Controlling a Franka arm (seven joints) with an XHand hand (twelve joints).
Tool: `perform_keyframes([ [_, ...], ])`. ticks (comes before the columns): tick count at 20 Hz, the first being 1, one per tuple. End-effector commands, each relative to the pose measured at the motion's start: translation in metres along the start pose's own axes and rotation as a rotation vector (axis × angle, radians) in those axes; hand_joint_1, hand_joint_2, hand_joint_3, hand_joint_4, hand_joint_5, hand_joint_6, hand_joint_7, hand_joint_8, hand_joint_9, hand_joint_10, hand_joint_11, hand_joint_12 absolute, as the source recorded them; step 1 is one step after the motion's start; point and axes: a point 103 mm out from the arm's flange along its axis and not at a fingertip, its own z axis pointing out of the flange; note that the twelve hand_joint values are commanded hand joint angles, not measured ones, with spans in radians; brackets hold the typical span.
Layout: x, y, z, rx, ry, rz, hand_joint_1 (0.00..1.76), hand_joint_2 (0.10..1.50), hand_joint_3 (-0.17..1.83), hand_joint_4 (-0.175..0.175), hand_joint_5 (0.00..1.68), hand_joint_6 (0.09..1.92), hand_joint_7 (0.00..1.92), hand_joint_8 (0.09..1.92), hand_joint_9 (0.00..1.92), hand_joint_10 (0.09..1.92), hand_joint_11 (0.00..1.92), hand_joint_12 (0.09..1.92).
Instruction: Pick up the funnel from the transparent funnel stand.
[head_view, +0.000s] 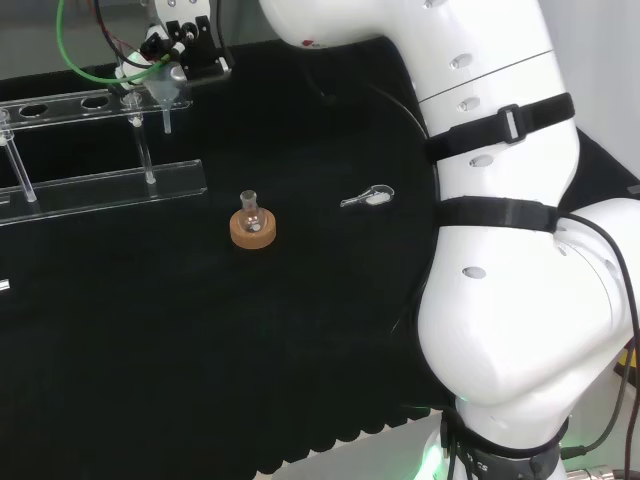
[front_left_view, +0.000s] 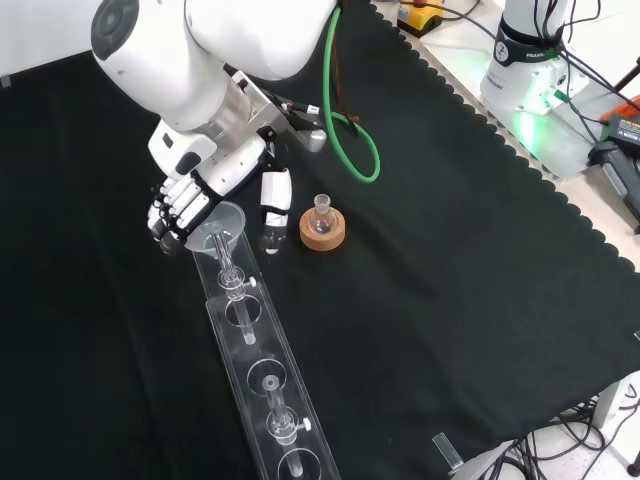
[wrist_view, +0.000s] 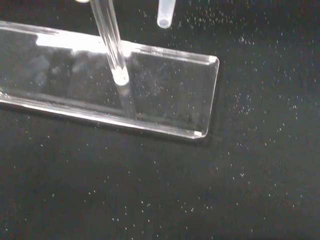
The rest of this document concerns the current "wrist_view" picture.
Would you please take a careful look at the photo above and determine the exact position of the clear acrylic funnel stand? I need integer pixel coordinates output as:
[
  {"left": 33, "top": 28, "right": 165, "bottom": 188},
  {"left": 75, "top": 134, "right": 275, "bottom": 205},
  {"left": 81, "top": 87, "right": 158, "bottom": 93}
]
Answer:
[{"left": 0, "top": 0, "right": 220, "bottom": 146}]

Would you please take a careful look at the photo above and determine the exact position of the black bench cloth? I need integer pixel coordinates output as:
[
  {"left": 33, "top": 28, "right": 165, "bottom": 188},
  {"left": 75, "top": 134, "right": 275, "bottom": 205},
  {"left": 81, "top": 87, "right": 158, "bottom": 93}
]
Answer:
[{"left": 0, "top": 0, "right": 320, "bottom": 240}]

